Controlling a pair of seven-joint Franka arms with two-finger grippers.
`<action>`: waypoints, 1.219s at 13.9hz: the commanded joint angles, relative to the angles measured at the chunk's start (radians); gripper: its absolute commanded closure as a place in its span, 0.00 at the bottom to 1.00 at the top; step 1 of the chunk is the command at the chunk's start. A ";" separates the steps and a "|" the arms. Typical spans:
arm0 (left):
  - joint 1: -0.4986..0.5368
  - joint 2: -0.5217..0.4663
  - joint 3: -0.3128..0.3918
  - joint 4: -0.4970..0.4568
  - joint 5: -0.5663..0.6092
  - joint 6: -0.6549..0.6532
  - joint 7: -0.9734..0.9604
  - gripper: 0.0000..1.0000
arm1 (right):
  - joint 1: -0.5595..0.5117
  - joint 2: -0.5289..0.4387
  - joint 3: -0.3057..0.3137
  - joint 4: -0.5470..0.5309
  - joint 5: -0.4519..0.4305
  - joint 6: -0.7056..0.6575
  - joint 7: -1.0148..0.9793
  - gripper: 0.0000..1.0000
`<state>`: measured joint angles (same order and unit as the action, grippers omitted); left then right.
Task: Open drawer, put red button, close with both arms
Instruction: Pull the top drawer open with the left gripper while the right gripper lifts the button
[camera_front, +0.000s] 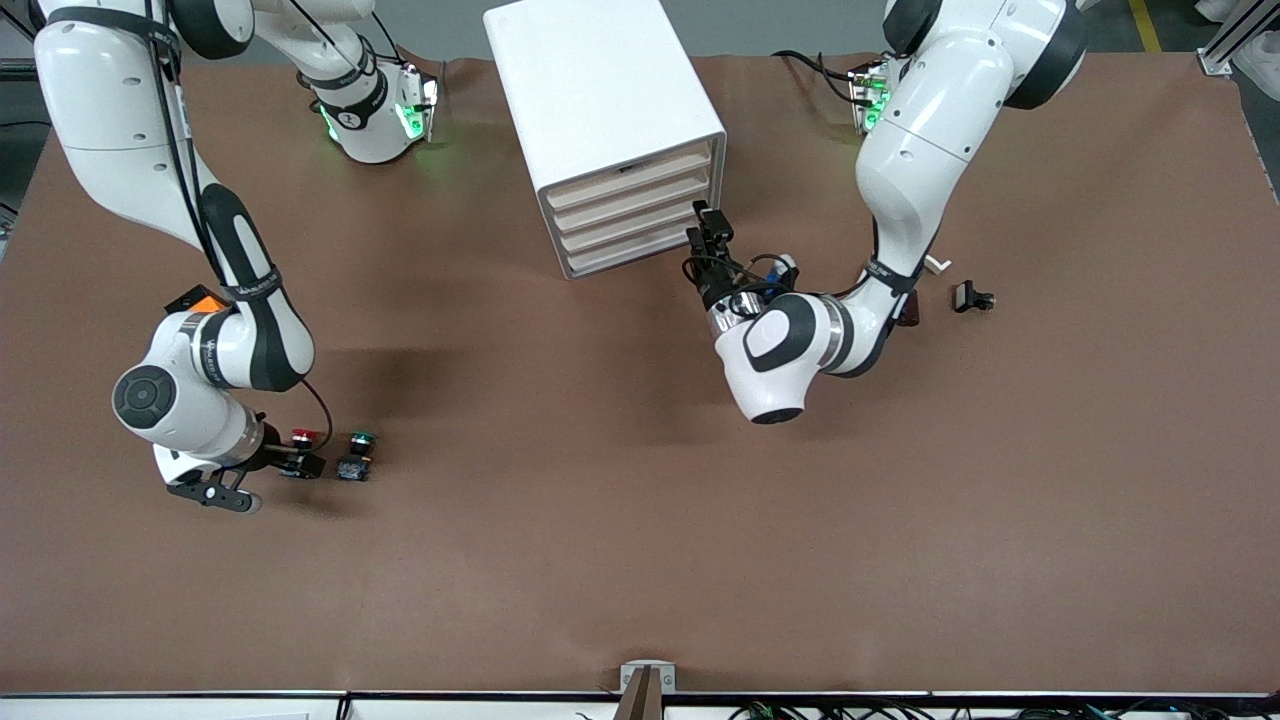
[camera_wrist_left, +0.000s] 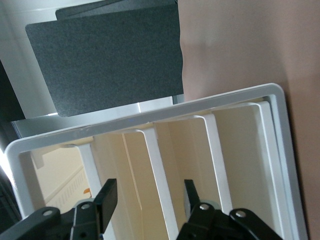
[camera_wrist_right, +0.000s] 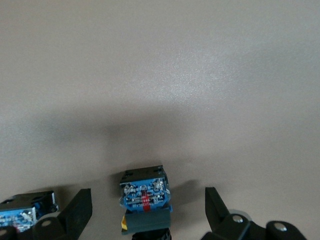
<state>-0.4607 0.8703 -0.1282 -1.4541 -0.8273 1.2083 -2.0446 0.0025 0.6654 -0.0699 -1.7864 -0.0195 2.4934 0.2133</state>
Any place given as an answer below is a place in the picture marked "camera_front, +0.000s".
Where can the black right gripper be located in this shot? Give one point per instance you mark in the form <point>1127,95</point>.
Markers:
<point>281,457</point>

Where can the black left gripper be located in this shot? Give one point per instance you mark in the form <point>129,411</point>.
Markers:
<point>713,283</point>

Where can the red push button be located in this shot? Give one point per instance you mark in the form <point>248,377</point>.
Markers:
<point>303,436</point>

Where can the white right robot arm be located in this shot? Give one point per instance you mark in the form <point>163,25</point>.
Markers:
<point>120,100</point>

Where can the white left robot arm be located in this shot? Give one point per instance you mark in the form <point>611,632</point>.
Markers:
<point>920,150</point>

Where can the green push button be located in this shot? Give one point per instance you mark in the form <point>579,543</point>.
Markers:
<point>356,458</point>

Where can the orange box with hole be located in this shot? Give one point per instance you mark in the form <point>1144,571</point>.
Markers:
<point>200,300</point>

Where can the metal base connector plate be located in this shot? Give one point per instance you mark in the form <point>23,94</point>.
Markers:
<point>868,100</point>
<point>420,105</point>

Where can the small black clip component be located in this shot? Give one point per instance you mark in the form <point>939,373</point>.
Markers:
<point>968,297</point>

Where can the brown table mat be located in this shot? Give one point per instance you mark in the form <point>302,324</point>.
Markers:
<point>640,500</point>

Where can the metal table edge bracket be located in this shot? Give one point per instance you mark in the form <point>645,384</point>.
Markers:
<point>648,672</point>

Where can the brown post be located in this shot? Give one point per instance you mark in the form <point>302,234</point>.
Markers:
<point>640,700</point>

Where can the aluminium frame post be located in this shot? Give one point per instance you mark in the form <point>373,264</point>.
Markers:
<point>1240,35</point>
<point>20,68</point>

